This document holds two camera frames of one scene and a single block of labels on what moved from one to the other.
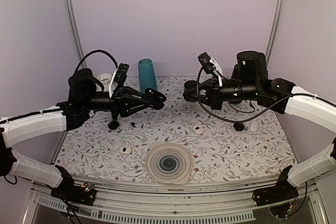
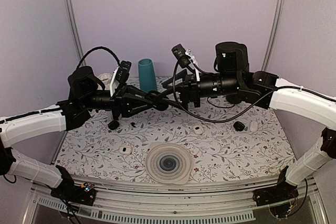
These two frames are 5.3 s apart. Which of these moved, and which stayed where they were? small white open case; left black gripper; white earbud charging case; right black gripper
Moved: right black gripper
Stayed: white earbud charging case; small white open case; left black gripper
